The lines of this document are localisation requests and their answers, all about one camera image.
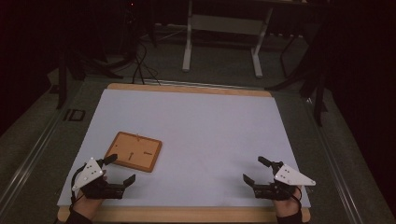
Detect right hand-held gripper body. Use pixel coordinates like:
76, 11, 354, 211
253, 161, 317, 201

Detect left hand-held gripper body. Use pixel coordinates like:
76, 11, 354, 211
72, 157, 125, 200

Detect wooden picture frame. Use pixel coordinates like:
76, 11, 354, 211
104, 131, 163, 174

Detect person's right hand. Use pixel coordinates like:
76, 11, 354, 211
274, 186, 303, 217

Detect person's left hand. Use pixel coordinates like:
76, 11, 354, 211
74, 189, 106, 220

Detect white table mat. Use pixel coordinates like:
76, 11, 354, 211
57, 88, 312, 208

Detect black metal stand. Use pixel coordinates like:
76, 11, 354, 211
55, 46, 124, 110
265, 31, 329, 127

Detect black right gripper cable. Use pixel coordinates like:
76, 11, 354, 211
290, 186, 304, 210

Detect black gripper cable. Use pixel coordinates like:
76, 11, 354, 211
290, 186, 304, 210
70, 162, 88, 207

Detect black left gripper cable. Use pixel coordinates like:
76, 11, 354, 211
70, 162, 88, 207

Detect metal floor rail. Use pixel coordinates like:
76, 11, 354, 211
0, 105, 64, 213
306, 98, 364, 224

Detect black floor cables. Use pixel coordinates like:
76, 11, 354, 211
132, 40, 162, 86

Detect white metal desk frame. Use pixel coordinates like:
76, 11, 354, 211
181, 0, 275, 78

